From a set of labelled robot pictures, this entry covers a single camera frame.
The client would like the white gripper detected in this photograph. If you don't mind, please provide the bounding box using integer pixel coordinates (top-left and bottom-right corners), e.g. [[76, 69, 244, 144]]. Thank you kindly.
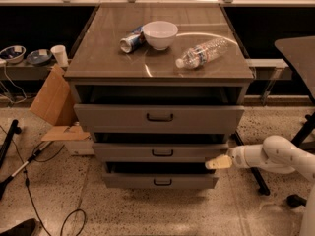
[[205, 146, 255, 169]]

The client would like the grey drawer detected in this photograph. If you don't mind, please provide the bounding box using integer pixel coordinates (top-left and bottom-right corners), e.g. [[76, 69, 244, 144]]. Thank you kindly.
[[74, 104, 244, 134], [93, 143, 227, 162], [103, 173, 219, 189]]

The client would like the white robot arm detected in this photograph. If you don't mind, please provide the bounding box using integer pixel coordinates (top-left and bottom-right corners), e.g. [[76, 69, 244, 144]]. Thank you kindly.
[[205, 136, 315, 236]]

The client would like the grey drawer cabinet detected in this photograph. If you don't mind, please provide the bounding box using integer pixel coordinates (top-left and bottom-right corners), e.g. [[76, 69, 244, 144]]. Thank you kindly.
[[66, 3, 254, 174]]

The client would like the grey bottom drawer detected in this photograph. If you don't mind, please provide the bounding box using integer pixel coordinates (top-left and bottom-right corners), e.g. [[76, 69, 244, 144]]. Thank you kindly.
[[103, 173, 219, 189]]

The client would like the grey top drawer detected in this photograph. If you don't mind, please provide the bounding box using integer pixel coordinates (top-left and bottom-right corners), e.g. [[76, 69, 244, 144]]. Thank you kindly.
[[74, 104, 244, 134]]

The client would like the black caster foot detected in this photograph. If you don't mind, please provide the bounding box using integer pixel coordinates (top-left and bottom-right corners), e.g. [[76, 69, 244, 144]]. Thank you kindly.
[[286, 194, 306, 208]]

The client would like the black stand leg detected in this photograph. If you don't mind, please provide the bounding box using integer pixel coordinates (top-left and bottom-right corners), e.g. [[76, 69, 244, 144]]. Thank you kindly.
[[233, 113, 315, 196]]

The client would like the clear plastic water bottle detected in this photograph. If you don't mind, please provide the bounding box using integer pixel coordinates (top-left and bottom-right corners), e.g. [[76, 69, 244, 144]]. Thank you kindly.
[[175, 37, 228, 69]]

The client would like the crushed soda can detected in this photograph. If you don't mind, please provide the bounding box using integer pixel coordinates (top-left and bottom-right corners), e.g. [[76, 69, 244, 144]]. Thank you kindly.
[[119, 26, 146, 53]]

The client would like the brown cardboard box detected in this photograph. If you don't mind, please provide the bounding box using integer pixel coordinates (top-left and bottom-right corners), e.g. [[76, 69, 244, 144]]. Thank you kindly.
[[30, 65, 90, 141]]

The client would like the white paper cup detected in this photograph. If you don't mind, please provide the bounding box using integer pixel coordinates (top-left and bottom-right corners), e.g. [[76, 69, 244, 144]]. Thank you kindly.
[[50, 45, 68, 68]]

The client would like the black shoe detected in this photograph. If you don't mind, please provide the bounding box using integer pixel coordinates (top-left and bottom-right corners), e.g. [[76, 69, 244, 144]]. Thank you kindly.
[[0, 218, 37, 236]]

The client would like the blue bowl on shelf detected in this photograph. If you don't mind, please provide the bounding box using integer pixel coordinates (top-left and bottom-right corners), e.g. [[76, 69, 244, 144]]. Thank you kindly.
[[27, 49, 52, 66]]

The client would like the black left stand foot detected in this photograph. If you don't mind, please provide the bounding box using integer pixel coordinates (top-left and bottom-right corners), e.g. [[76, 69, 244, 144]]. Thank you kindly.
[[0, 119, 22, 167]]

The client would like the grey low shelf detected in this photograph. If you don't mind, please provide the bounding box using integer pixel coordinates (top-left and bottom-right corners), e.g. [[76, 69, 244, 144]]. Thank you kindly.
[[0, 61, 65, 81]]

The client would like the black and silver pole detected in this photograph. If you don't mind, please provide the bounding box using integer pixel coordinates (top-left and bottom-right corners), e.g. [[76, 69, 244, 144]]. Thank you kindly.
[[0, 141, 53, 200]]

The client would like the white bowl on shelf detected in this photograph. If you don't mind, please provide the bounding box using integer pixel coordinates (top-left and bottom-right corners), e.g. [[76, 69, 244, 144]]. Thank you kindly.
[[0, 45, 26, 64]]

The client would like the black floor cable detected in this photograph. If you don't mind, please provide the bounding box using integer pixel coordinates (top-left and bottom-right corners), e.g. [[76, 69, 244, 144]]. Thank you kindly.
[[0, 125, 88, 236]]

